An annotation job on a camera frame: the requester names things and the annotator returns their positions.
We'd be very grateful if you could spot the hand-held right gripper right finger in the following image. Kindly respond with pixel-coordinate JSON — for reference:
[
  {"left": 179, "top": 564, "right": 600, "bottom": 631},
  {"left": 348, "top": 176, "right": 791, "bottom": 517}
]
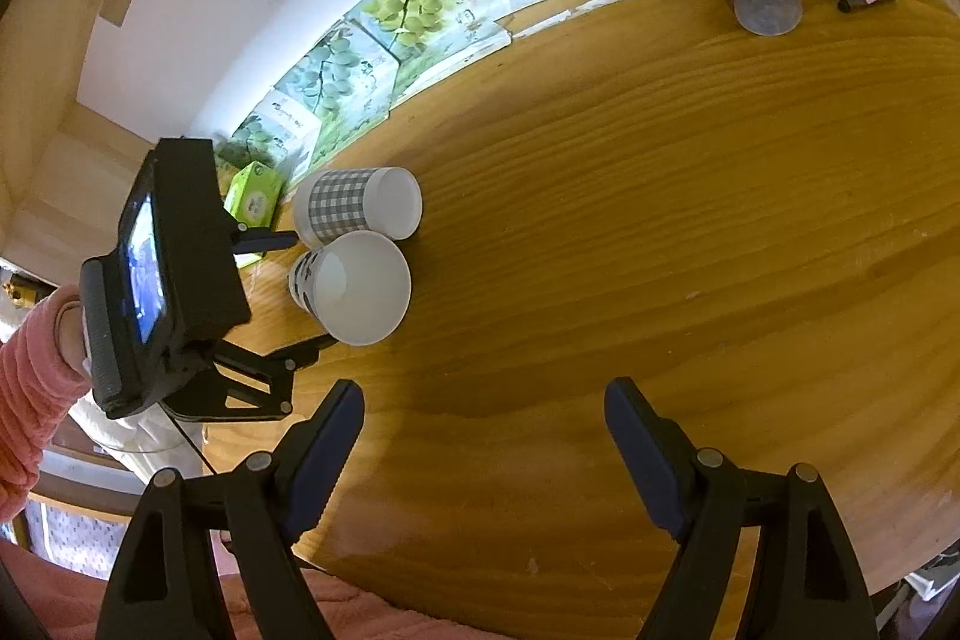
[{"left": 604, "top": 377, "right": 878, "bottom": 640}]

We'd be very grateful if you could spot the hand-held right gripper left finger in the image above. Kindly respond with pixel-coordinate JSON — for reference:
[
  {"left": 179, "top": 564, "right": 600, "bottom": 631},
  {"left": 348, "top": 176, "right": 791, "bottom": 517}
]
[{"left": 94, "top": 379, "right": 366, "bottom": 640}]

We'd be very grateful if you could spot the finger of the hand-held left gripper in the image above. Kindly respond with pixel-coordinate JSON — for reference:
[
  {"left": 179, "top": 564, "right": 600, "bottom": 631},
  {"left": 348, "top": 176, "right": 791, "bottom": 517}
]
[
  {"left": 227, "top": 223, "right": 299, "bottom": 256},
  {"left": 161, "top": 334, "right": 342, "bottom": 423}
]

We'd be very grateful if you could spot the white cup with black pattern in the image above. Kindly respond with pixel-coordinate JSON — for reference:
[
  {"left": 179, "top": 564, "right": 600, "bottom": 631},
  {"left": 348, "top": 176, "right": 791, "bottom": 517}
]
[{"left": 288, "top": 230, "right": 413, "bottom": 347}]

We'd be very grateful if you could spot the grey checkered paper cup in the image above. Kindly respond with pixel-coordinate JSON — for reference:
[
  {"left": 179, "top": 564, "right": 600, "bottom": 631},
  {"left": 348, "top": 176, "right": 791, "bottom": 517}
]
[{"left": 291, "top": 166, "right": 422, "bottom": 248}]

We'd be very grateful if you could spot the green small box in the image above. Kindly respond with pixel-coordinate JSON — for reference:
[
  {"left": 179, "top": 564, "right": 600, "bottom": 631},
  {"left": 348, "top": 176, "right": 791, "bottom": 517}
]
[{"left": 223, "top": 161, "right": 287, "bottom": 270}]

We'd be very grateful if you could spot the white cloth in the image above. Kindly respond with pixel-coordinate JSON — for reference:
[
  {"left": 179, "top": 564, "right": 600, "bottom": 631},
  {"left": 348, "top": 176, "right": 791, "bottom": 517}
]
[{"left": 71, "top": 389, "right": 205, "bottom": 477}]

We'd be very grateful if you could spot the black cable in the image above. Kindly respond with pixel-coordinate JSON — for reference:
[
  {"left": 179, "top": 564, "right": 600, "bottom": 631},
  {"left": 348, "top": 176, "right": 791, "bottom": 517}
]
[{"left": 169, "top": 411, "right": 222, "bottom": 477}]

